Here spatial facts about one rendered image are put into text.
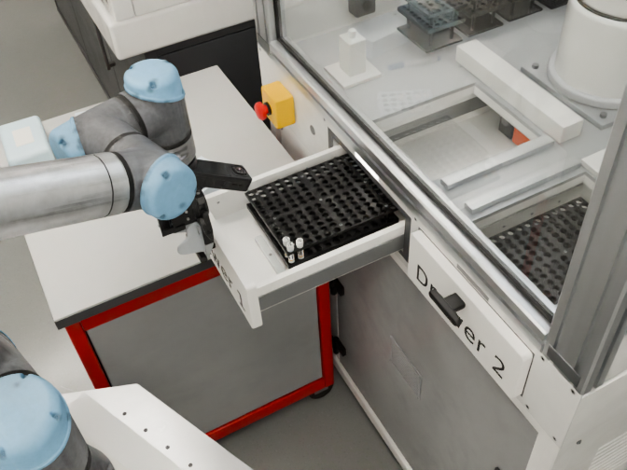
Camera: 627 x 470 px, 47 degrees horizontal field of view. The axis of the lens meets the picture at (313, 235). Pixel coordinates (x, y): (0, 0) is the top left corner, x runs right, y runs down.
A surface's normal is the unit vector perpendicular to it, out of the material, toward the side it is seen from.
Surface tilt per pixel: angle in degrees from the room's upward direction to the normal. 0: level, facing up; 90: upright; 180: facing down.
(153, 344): 90
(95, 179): 48
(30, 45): 0
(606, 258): 90
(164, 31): 90
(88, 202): 82
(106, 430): 0
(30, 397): 4
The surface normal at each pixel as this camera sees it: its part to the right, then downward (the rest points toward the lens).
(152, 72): -0.05, -0.69
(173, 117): 0.69, 0.50
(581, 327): -0.88, 0.37
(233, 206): 0.47, 0.62
